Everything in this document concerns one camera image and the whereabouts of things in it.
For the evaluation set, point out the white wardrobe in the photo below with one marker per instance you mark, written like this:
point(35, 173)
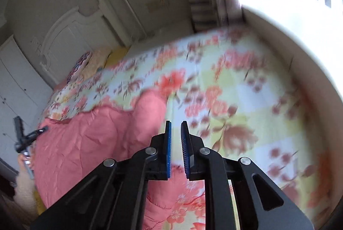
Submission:
point(23, 93)

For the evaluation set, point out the person's left hand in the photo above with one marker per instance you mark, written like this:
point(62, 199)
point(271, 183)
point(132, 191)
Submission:
point(22, 159)

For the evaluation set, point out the white wooden headboard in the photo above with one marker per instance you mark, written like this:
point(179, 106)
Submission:
point(74, 34)

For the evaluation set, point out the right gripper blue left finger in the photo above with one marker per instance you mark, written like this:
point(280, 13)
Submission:
point(167, 150)

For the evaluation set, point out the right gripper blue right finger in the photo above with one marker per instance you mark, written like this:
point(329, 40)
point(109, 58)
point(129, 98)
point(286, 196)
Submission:
point(188, 151)

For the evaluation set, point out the wall power socket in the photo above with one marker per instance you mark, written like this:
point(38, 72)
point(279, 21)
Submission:
point(156, 5)

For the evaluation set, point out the beige fluffy pillow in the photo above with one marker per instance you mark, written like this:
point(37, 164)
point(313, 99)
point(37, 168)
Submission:
point(96, 63)

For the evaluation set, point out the floral bed sheet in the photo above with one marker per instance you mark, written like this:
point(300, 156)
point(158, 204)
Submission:
point(235, 93)

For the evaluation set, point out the white bedside table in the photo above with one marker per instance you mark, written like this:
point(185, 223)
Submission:
point(166, 34)

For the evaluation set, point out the yellow pillow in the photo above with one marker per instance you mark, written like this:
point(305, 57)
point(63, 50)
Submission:
point(115, 57)

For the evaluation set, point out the colourful patterned pillow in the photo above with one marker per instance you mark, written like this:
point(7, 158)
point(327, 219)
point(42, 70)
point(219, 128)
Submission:
point(79, 66)

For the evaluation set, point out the pink quilted padded jacket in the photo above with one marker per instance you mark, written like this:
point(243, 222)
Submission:
point(70, 150)

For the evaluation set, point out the beige window sill ledge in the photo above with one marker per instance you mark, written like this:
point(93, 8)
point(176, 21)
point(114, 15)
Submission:
point(308, 35)

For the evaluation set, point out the cream fleece sleeve forearm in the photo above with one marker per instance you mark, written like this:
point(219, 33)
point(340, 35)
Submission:
point(24, 195)

